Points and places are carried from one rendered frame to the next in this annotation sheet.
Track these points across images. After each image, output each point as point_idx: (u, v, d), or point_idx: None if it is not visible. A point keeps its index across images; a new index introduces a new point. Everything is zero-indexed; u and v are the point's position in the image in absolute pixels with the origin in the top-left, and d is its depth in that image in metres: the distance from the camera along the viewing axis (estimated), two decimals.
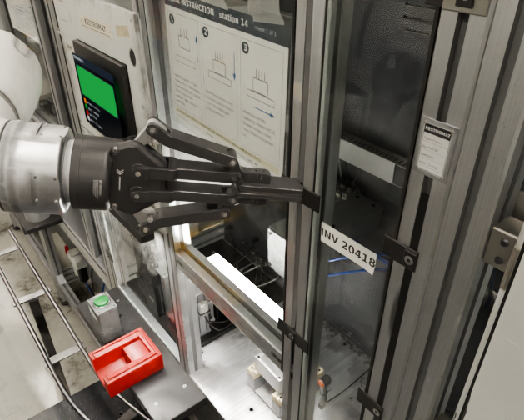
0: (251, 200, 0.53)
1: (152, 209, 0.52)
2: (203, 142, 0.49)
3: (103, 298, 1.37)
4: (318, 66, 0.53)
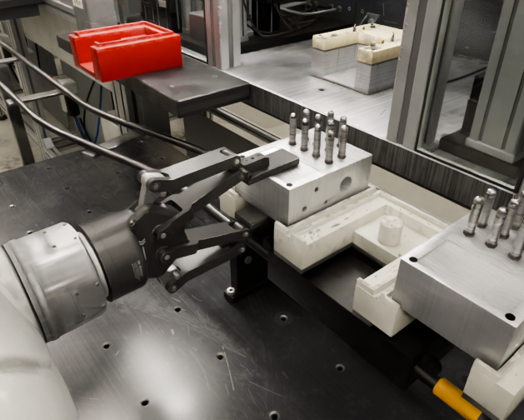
0: (258, 225, 0.54)
1: (172, 266, 0.49)
2: (199, 162, 0.46)
3: None
4: None
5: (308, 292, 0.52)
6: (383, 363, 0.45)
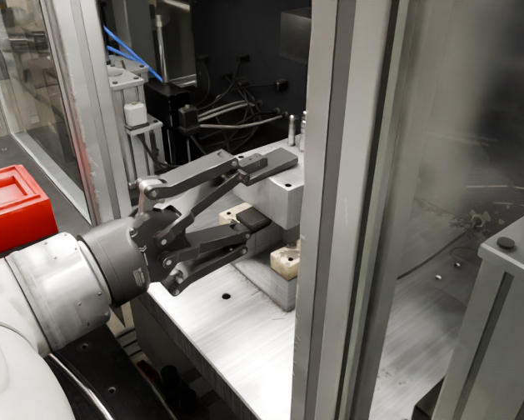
0: (259, 227, 0.54)
1: (175, 269, 0.50)
2: (197, 166, 0.46)
3: None
4: None
5: None
6: None
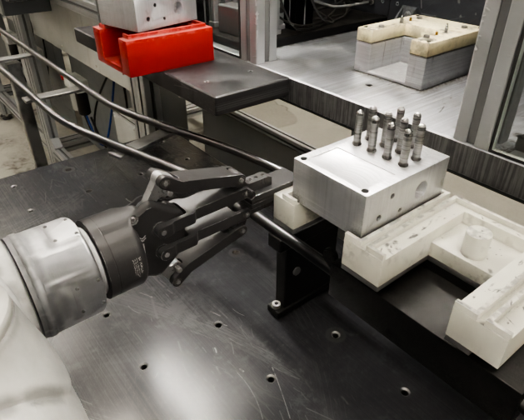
0: (259, 206, 0.52)
1: (173, 259, 0.49)
2: (207, 172, 0.47)
3: None
4: None
5: (382, 312, 0.46)
6: (480, 397, 0.40)
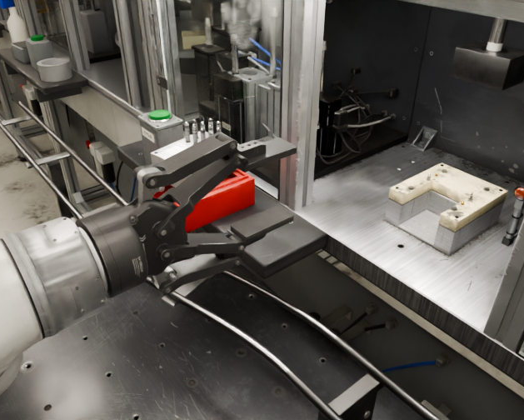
0: (253, 238, 0.54)
1: (170, 267, 0.49)
2: (195, 151, 0.45)
3: (162, 112, 0.95)
4: None
5: None
6: None
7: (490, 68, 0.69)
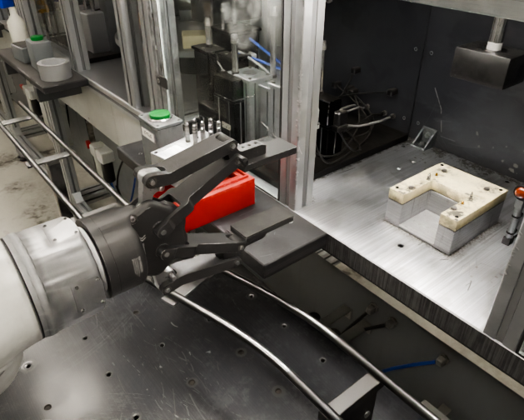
0: (253, 238, 0.54)
1: (169, 267, 0.49)
2: (195, 151, 0.45)
3: (162, 112, 0.95)
4: None
5: None
6: None
7: (490, 67, 0.69)
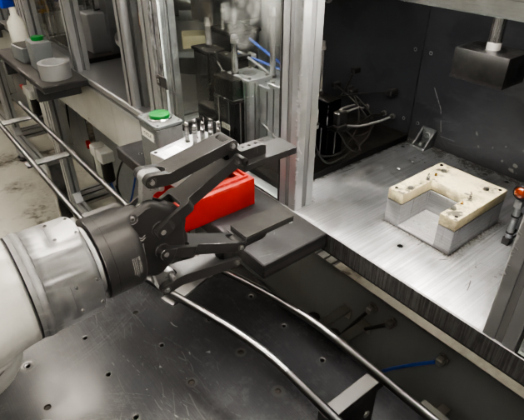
0: (253, 238, 0.54)
1: (169, 267, 0.49)
2: (195, 151, 0.45)
3: (162, 112, 0.95)
4: None
5: None
6: None
7: (489, 67, 0.69)
